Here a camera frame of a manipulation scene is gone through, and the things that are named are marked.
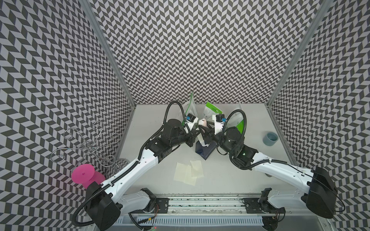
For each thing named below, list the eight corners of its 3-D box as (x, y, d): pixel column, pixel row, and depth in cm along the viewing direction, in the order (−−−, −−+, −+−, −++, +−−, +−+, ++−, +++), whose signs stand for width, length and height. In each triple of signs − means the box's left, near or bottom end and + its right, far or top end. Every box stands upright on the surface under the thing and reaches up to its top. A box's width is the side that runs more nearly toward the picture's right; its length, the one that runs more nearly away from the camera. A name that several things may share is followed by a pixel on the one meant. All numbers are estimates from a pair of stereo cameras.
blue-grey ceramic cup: (264, 145, 97) (268, 140, 92) (260, 136, 102) (264, 131, 96) (275, 145, 97) (280, 140, 92) (271, 136, 102) (276, 131, 96)
